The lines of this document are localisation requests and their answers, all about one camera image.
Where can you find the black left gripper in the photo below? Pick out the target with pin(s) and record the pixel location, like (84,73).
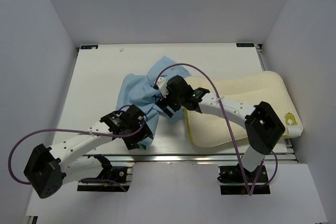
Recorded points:
(131,142)

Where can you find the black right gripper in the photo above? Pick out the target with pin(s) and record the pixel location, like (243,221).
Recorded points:
(164,103)

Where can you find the light blue pillowcase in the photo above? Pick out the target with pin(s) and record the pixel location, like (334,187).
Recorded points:
(138,90)

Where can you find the cream quilted pillow yellow edge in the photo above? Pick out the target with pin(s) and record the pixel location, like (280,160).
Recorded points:
(206,130)

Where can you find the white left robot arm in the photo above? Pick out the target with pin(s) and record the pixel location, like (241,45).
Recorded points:
(48,168)

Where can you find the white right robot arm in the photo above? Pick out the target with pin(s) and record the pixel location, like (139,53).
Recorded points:
(262,124)

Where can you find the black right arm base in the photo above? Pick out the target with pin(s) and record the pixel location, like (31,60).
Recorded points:
(232,183)

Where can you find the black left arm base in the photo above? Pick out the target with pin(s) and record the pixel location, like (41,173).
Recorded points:
(111,178)

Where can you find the blue sticker left corner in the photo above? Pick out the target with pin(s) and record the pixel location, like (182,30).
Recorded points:
(88,47)

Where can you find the blue sticker corner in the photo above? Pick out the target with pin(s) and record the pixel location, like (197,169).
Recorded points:
(88,47)
(245,44)

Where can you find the blue sticker right corner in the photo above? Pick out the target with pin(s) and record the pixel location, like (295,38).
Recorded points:
(245,44)

